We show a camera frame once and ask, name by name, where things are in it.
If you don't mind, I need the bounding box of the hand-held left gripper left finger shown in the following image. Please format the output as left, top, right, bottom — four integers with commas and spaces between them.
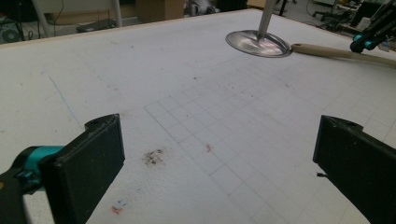
0, 113, 126, 224

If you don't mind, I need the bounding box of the white grid mat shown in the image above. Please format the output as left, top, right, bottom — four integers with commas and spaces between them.
0, 8, 396, 224

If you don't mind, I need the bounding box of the cardboard box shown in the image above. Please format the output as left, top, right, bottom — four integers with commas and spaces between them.
134, 0, 187, 23

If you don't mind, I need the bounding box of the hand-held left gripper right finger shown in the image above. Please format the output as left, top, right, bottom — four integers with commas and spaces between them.
312, 115, 396, 224

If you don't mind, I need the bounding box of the metal utensil stand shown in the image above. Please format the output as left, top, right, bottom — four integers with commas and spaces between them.
225, 0, 293, 59

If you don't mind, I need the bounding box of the beige slotted spoon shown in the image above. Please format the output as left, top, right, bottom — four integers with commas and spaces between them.
290, 42, 396, 69

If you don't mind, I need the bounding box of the white pole stand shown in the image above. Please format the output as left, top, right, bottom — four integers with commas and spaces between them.
111, 0, 123, 28

